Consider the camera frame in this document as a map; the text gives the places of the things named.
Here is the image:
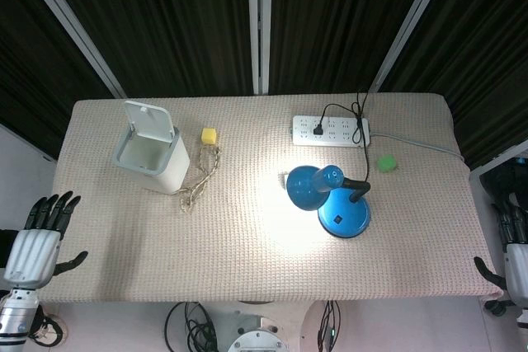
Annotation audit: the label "beige waffle tablecloth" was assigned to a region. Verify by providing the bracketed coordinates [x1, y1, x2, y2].
[40, 92, 505, 303]

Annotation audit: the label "black cable with connector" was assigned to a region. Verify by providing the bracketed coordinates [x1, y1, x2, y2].
[316, 300, 342, 352]

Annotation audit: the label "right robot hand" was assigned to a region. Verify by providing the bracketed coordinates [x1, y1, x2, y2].
[473, 199, 528, 306]

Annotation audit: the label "grey power strip cable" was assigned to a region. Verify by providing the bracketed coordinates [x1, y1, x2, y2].
[369, 132, 465, 160]

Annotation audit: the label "white frame post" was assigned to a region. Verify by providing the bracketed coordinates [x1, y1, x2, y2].
[368, 0, 457, 93]
[246, 0, 273, 96]
[11, 0, 125, 100]

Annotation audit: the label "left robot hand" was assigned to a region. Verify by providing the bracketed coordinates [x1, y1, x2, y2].
[2, 190, 89, 291]

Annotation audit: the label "black lamp power cable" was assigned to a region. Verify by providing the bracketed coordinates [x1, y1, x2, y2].
[312, 88, 372, 184]

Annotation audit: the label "black floor cables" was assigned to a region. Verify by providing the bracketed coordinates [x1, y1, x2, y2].
[164, 301, 219, 352]

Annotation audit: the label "robot base column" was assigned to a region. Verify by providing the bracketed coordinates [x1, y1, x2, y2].
[218, 301, 310, 352]

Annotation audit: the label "braided beige rope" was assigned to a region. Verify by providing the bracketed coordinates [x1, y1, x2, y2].
[177, 143, 222, 215]

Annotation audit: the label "white power strip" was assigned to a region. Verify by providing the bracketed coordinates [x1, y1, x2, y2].
[292, 115, 371, 148]

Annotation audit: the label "blue desk lamp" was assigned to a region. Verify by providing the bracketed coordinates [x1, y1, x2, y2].
[285, 164, 373, 240]

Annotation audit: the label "white trash bin with lid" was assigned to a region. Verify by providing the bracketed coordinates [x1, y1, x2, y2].
[112, 100, 191, 195]

